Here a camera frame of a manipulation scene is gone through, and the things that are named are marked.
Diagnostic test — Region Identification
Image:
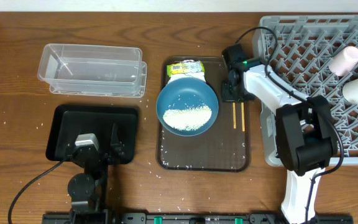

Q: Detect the grey dishwasher rack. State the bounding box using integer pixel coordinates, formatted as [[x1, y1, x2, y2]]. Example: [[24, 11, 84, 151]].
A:
[[252, 14, 358, 167]]

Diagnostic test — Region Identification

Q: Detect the crumpled white paper napkin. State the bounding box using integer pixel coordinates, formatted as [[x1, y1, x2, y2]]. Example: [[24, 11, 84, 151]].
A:
[[168, 72, 206, 83]]

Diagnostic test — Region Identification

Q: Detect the black plastic tray bin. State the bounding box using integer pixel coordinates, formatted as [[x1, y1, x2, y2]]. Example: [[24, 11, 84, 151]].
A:
[[45, 105, 138, 164]]

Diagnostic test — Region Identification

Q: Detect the dark blue plate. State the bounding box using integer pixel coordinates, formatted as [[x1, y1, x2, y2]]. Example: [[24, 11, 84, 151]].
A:
[[156, 78, 219, 136]]

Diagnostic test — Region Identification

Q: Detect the clear plastic bin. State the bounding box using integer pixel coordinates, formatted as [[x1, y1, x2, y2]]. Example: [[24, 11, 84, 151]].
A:
[[37, 44, 147, 98]]

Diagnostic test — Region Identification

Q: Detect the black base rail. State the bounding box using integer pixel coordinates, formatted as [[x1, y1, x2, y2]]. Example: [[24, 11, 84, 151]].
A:
[[41, 211, 354, 224]]

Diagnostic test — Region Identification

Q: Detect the yellow green snack wrapper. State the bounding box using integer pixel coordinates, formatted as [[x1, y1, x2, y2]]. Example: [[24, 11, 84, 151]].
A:
[[167, 60, 205, 77]]

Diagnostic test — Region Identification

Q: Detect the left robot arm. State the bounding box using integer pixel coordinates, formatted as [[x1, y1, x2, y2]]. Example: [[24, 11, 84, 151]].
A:
[[67, 124, 123, 224]]

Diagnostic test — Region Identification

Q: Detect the dark brown serving tray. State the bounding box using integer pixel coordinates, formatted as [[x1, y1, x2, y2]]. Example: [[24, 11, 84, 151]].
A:
[[157, 56, 250, 172]]

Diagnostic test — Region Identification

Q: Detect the pink cup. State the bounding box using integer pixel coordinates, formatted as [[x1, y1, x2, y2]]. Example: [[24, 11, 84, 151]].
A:
[[328, 46, 358, 77]]

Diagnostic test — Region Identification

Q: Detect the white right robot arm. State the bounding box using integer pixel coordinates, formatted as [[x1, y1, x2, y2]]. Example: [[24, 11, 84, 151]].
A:
[[222, 44, 339, 223]]

